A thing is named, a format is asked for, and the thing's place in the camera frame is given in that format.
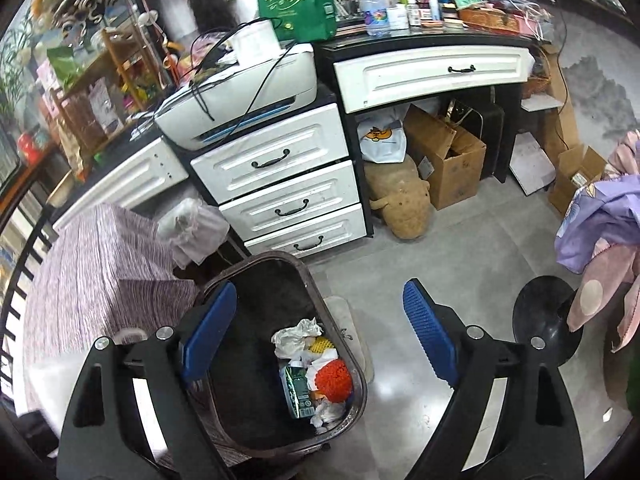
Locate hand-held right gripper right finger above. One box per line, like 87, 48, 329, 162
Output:
402, 278, 586, 480

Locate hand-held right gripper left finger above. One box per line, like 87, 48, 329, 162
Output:
57, 280, 238, 480

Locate black trash bin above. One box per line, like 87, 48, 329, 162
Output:
192, 251, 368, 458

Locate green drink carton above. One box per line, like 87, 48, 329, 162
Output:
279, 362, 317, 420

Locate orange foam fruit net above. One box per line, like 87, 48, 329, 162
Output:
314, 359, 355, 403

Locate white printed plastic bag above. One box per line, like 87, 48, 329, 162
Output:
309, 399, 349, 429

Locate clear hanging plastic bag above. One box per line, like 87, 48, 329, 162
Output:
157, 199, 231, 267

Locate black round stool base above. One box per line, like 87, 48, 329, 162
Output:
512, 275, 583, 366

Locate brown plush toy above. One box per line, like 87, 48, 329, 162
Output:
364, 155, 433, 240

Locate purple striped tablecloth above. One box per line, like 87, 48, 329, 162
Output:
22, 203, 251, 471

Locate open cardboard box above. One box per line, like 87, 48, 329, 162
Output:
402, 104, 487, 211

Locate white cabinet front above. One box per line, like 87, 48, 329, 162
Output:
52, 137, 190, 231

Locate pink dotted cloth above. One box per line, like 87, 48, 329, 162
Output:
567, 130, 640, 353

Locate grey flat board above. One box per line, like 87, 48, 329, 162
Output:
509, 132, 557, 196

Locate white bag orange print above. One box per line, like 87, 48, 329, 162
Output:
356, 114, 408, 163

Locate small cardboard box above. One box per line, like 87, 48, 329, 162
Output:
547, 144, 608, 216

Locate purple printed cloth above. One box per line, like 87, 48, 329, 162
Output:
555, 172, 640, 276

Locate black case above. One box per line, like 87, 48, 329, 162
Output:
465, 100, 506, 181

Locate white printer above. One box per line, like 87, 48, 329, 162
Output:
154, 42, 318, 151

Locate wide white desk drawer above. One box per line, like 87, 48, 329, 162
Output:
332, 46, 537, 114

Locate red tin can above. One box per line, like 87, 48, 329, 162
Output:
17, 132, 43, 163

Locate wooden rack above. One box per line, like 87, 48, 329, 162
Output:
50, 25, 166, 161

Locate white paper sheets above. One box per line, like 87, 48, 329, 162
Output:
232, 20, 283, 57

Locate carved wooden box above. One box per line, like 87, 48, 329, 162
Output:
457, 7, 522, 36

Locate clear water bottle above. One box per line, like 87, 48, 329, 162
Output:
359, 0, 392, 37

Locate black wig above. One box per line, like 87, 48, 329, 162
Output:
187, 0, 240, 33

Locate green tote bag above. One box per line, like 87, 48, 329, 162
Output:
254, 0, 338, 43

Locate carved mask decoration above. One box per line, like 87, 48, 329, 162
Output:
50, 0, 108, 28

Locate black cable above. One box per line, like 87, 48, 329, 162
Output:
190, 17, 301, 136

